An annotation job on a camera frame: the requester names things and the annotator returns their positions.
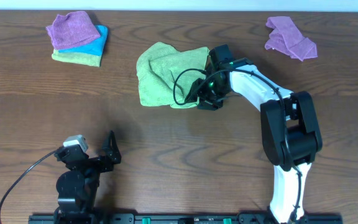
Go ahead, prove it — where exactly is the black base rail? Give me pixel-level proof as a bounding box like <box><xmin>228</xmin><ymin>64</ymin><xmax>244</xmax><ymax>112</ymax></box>
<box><xmin>28</xmin><ymin>212</ymin><xmax>344</xmax><ymax>224</ymax></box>

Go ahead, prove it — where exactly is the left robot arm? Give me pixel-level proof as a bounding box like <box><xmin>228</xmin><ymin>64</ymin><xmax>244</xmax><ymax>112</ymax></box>
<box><xmin>54</xmin><ymin>131</ymin><xmax>122</xmax><ymax>223</ymax></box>

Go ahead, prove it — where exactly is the crumpled purple cloth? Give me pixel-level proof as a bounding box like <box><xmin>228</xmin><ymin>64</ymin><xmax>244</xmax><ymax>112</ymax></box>
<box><xmin>264</xmin><ymin>16</ymin><xmax>318</xmax><ymax>61</ymax></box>

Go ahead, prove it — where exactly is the folded purple cloth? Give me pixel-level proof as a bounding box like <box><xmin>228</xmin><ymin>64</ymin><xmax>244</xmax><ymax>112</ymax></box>
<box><xmin>46</xmin><ymin>11</ymin><xmax>101</xmax><ymax>50</ymax></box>

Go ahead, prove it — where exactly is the folded green cloth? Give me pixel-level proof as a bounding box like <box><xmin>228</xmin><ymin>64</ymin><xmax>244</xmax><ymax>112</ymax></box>
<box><xmin>52</xmin><ymin>49</ymin><xmax>101</xmax><ymax>67</ymax></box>

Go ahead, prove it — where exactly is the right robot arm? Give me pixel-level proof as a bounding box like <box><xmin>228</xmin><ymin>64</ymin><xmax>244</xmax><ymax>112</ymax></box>
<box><xmin>185</xmin><ymin>58</ymin><xmax>322</xmax><ymax>223</ymax></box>

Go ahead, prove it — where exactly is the light green cloth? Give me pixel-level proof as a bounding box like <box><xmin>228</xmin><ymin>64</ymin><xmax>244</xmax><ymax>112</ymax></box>
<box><xmin>136</xmin><ymin>42</ymin><xmax>209</xmax><ymax>109</ymax></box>

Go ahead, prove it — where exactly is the folded blue cloth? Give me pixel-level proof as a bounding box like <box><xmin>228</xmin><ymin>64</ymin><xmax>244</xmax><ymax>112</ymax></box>
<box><xmin>59</xmin><ymin>25</ymin><xmax>108</xmax><ymax>56</ymax></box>

